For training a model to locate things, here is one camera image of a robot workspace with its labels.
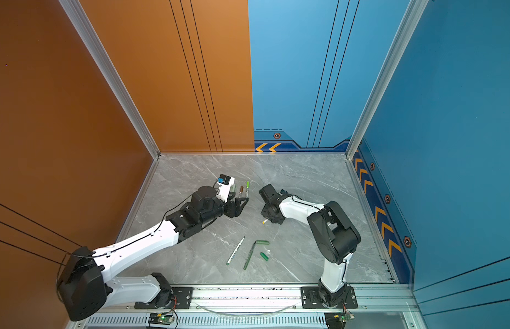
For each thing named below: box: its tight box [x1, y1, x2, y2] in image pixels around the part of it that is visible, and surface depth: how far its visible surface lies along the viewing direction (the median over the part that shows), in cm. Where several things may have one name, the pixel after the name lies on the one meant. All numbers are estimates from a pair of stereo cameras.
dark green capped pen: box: [242, 239, 270, 271], surface depth 88 cm
